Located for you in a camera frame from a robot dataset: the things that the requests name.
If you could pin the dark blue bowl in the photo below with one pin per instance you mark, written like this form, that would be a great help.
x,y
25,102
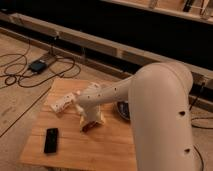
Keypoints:
x,y
123,110

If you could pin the red chili pepper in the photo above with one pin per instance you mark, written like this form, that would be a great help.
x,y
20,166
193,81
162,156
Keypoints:
x,y
89,126

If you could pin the wooden board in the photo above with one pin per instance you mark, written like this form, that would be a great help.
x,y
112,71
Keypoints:
x,y
108,147

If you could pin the white spotted box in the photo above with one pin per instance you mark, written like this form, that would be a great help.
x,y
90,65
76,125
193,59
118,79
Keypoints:
x,y
63,103

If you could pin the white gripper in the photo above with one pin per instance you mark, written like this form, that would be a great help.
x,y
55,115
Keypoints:
x,y
91,116

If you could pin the blue power adapter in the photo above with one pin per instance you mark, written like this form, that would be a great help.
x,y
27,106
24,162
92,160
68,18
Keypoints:
x,y
37,66

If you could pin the black phone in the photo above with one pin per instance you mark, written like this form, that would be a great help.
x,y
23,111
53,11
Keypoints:
x,y
51,140

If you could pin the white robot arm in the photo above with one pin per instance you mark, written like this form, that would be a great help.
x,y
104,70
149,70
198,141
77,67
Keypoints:
x,y
158,99

